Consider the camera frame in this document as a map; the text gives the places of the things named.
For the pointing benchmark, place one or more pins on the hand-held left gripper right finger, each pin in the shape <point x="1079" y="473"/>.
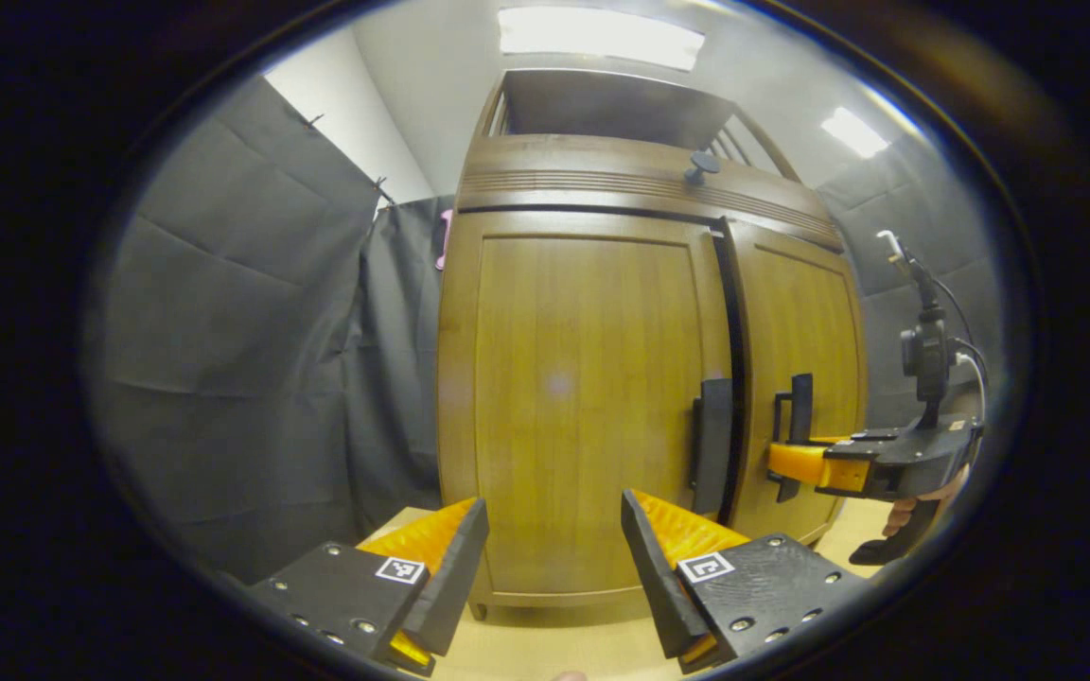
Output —
<point x="659" y="586"/>

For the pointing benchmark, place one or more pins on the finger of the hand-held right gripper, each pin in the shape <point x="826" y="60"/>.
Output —
<point x="852" y="438"/>
<point x="800" y="463"/>

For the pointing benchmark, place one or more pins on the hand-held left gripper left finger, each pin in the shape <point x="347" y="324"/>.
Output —
<point x="455" y="586"/>

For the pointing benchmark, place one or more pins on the wooden shoe cabinet door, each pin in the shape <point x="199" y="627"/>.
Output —
<point x="810" y="322"/>
<point x="583" y="397"/>

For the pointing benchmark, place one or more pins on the wooden double-door shoe cabinet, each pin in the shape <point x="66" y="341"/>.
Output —
<point x="583" y="180"/>

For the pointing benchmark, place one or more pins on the small ceiling light panel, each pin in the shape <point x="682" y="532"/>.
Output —
<point x="855" y="132"/>

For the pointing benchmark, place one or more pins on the black round drawer knob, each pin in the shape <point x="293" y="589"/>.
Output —
<point x="701" y="165"/>

